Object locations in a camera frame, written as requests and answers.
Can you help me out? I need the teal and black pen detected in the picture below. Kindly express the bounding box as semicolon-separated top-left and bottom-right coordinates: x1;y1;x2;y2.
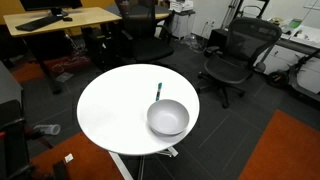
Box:
155;82;164;102

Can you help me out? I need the black padded office chair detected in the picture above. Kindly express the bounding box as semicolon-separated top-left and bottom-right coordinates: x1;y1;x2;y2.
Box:
114;0;175;66

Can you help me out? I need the white small cabinet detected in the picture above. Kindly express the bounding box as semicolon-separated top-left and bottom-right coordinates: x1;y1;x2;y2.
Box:
171;11;196;41

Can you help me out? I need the black mesh office chair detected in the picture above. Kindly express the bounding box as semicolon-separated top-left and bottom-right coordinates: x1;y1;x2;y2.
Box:
197;17;283;110

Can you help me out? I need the black computer tower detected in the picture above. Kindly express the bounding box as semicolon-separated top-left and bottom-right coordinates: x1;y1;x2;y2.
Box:
81;24;116;70

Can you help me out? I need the black box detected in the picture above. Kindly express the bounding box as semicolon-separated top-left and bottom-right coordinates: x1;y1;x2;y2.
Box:
207;27;232;52

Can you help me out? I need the white table base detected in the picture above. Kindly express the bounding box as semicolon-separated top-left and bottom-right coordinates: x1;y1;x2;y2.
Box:
107;145;180;180

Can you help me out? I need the white printer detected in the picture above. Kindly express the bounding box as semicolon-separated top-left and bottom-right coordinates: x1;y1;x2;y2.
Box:
168;0;195;14

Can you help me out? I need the light wooden desk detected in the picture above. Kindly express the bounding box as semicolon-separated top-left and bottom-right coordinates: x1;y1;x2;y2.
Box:
2;6;123;95

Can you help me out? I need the white paper tag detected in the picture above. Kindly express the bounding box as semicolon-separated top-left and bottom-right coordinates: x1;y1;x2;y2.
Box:
63;152;75;165

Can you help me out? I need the clear plastic bottle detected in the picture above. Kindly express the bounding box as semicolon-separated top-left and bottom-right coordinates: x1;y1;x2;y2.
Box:
32;123;62;136

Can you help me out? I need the black electric scooter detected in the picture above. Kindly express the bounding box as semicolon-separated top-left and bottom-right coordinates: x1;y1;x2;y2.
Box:
264;49;320;102

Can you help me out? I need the black keyboard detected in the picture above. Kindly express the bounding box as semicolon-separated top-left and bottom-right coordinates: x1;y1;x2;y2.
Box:
14;15;64;33

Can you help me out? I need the black computer monitor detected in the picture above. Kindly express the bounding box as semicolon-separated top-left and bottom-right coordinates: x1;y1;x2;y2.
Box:
19;0;84;18

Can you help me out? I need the white workbench with cabinets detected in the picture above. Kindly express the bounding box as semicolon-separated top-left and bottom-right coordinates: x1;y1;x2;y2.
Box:
255;18;320;95

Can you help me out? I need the green box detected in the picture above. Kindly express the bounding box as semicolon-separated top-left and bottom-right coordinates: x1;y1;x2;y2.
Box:
288;18;303;30

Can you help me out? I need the black equipment stand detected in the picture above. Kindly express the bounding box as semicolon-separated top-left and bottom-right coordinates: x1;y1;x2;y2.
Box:
0;99;35;180

